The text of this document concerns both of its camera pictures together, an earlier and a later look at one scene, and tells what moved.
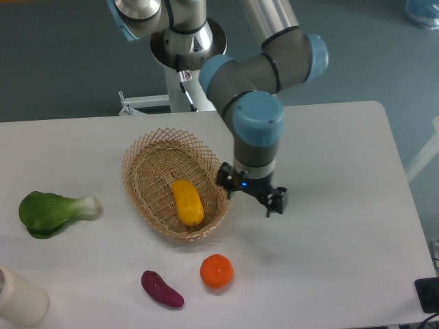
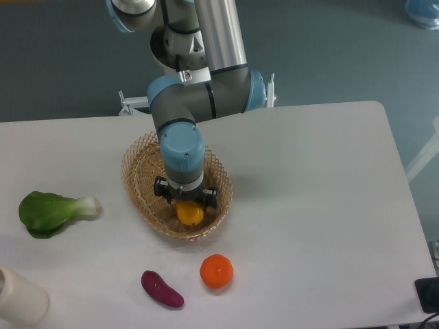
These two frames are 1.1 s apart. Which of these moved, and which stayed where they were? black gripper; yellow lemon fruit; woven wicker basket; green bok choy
Moved: black gripper
Stayed: woven wicker basket; green bok choy; yellow lemon fruit
